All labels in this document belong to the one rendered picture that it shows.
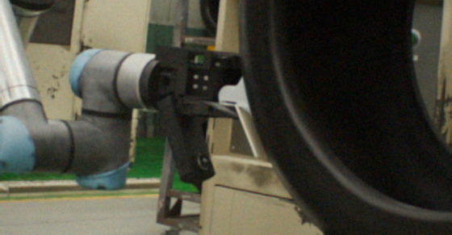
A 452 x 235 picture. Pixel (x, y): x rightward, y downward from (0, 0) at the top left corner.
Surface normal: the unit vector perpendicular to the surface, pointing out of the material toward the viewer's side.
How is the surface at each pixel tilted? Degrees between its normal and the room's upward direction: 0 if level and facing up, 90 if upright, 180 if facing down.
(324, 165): 99
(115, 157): 93
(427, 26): 90
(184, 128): 60
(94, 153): 96
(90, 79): 90
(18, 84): 48
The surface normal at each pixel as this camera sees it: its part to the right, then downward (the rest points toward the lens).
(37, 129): 0.57, -0.54
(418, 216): -0.65, 0.16
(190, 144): 0.72, -0.39
